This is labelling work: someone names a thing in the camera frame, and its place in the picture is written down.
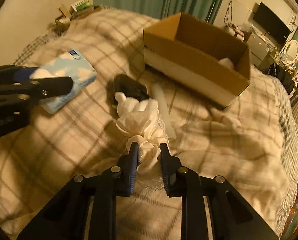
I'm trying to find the blue tissue pack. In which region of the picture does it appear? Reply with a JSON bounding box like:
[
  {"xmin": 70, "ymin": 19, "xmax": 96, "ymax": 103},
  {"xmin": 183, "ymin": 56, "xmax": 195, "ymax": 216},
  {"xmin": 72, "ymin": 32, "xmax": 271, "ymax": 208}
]
[{"xmin": 28, "ymin": 48, "xmax": 98, "ymax": 115}]

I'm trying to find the white rabbit figurine bottle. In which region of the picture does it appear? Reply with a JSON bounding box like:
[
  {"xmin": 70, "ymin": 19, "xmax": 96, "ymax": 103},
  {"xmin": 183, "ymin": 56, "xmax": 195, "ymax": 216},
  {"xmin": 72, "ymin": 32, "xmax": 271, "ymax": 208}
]
[{"xmin": 114, "ymin": 92, "xmax": 158, "ymax": 117}]

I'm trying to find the black square case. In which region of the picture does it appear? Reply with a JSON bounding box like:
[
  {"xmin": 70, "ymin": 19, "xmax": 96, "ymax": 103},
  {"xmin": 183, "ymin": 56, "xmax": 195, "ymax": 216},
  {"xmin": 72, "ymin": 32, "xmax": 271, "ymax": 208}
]
[{"xmin": 114, "ymin": 74, "xmax": 150, "ymax": 101}]

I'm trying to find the cream lace scrunchie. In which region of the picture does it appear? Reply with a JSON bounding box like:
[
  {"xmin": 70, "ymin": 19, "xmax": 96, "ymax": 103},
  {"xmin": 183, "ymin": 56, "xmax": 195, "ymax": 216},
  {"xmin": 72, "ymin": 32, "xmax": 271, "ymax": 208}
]
[{"xmin": 116, "ymin": 109, "xmax": 169, "ymax": 181}]

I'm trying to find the white cylindrical tube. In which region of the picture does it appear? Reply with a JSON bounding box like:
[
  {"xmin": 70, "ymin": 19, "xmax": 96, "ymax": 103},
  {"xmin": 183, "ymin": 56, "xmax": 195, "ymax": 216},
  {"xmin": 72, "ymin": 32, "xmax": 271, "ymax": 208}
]
[{"xmin": 151, "ymin": 83, "xmax": 176, "ymax": 141}]

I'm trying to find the white mesh sock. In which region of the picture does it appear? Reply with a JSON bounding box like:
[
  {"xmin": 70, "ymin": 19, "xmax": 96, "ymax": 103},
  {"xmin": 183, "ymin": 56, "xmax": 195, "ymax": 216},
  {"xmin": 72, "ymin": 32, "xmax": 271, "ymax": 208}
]
[{"xmin": 218, "ymin": 57, "xmax": 235, "ymax": 70}]

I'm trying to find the bedside cardboard box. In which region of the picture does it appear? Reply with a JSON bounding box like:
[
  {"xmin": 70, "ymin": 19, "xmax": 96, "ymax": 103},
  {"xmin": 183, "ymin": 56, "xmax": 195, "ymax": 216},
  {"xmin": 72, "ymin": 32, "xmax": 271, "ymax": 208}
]
[{"xmin": 53, "ymin": 4, "xmax": 102, "ymax": 35}]

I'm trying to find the green checkered bedsheet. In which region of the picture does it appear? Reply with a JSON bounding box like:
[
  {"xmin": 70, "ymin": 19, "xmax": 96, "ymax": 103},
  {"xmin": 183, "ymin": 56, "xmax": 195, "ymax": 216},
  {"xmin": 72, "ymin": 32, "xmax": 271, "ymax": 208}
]
[{"xmin": 12, "ymin": 33, "xmax": 298, "ymax": 238}]

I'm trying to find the beige plaid blanket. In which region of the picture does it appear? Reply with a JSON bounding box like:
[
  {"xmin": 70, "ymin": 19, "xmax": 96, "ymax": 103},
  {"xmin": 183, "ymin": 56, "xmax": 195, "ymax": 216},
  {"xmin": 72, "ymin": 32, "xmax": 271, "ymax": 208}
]
[{"xmin": 0, "ymin": 9, "xmax": 291, "ymax": 239}]

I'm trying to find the green white book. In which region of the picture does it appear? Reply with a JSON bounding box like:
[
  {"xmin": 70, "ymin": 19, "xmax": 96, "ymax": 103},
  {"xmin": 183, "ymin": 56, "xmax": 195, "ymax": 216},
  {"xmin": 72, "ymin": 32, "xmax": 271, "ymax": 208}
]
[{"xmin": 70, "ymin": 0, "xmax": 92, "ymax": 12}]

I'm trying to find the brown cardboard box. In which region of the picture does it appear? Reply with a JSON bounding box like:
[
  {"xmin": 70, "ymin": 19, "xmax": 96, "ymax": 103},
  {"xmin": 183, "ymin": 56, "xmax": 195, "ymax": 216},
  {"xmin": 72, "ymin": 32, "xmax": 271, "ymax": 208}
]
[{"xmin": 143, "ymin": 12, "xmax": 251, "ymax": 107}]

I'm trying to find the black jacket on chair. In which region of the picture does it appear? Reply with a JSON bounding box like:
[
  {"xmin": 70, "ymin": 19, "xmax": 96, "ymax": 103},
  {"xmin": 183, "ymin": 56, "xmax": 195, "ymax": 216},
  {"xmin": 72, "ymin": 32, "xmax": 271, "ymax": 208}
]
[{"xmin": 266, "ymin": 63, "xmax": 295, "ymax": 95}]

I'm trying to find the silver mini fridge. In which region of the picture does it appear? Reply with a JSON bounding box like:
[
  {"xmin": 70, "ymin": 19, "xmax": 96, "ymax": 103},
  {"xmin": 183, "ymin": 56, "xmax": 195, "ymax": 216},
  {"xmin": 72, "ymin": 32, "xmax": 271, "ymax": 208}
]
[{"xmin": 246, "ymin": 32, "xmax": 270, "ymax": 67}]

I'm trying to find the white oval vanity mirror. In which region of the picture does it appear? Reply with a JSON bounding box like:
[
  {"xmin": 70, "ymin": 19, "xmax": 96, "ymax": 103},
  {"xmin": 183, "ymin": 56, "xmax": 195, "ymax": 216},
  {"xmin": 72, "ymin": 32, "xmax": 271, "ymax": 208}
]
[{"xmin": 280, "ymin": 40, "xmax": 298, "ymax": 65}]

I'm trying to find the white suitcase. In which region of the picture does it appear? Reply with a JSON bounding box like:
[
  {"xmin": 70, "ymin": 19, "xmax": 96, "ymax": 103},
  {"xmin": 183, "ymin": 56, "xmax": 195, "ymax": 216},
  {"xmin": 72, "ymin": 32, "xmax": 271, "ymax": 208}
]
[{"xmin": 226, "ymin": 25, "xmax": 245, "ymax": 41}]

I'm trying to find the black wall television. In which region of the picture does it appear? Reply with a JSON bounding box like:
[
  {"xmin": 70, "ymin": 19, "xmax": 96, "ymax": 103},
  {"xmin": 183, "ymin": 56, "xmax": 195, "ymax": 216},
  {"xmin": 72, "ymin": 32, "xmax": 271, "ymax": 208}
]
[{"xmin": 253, "ymin": 2, "xmax": 291, "ymax": 44}]

